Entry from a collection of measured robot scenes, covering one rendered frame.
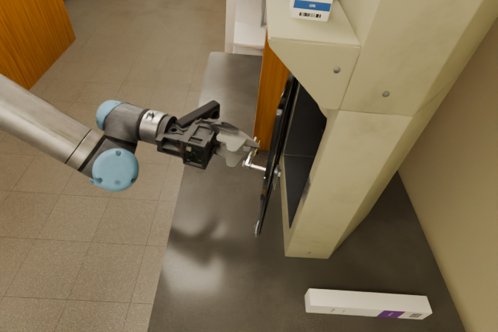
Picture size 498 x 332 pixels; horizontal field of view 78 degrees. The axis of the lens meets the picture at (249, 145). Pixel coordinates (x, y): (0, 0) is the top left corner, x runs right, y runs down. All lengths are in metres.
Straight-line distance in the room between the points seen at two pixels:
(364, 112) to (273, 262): 0.48
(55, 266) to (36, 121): 1.48
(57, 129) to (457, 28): 0.58
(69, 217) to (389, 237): 1.77
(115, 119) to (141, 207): 1.38
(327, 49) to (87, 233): 1.83
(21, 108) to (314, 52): 0.45
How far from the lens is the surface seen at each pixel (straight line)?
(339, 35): 0.43
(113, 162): 0.57
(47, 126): 0.59
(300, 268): 0.82
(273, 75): 0.85
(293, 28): 0.42
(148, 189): 2.13
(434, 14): 0.43
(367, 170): 0.57
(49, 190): 2.33
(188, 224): 0.86
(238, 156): 0.68
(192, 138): 0.64
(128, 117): 0.71
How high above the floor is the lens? 1.67
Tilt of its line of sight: 45 degrees down
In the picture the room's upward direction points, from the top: 7 degrees clockwise
